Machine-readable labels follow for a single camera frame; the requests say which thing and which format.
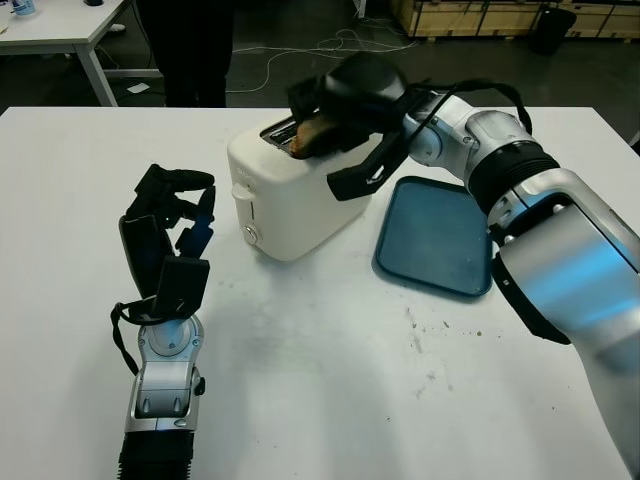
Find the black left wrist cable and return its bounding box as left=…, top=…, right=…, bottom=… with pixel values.
left=109, top=299, right=154, bottom=376

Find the slice of bread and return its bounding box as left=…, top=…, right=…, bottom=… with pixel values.
left=291, top=113, right=351, bottom=160

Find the wooden crate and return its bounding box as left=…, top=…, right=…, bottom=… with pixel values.
left=407, top=0, right=640, bottom=40

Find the blue plastic tray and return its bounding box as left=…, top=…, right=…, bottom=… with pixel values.
left=372, top=175, right=496, bottom=301

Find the white desk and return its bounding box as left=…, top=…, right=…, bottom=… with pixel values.
left=0, top=0, right=166, bottom=109

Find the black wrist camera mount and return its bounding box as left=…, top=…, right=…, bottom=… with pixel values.
left=326, top=127, right=406, bottom=202
left=151, top=257, right=211, bottom=319

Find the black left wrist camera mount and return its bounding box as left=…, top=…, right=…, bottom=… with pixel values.
left=151, top=257, right=211, bottom=319

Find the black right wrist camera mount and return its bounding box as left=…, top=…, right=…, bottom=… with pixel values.
left=326, top=127, right=406, bottom=202

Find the white floor cable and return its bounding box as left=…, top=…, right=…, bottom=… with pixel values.
left=227, top=18, right=417, bottom=96

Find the black bin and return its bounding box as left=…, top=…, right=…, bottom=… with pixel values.
left=528, top=5, right=578, bottom=56

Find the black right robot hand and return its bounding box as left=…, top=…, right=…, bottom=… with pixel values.
left=285, top=51, right=409, bottom=152

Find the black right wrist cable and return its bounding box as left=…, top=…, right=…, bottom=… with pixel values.
left=403, top=78, right=534, bottom=151

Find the standing person in dark clothes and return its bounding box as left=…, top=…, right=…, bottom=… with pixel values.
left=137, top=0, right=236, bottom=109

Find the white two-slot toaster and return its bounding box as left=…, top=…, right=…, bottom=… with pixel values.
left=227, top=112, right=386, bottom=263

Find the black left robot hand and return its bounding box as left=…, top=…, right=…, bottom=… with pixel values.
left=118, top=163, right=217, bottom=302

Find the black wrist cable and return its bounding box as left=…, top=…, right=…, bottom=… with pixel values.
left=403, top=78, right=534, bottom=151
left=109, top=299, right=154, bottom=376

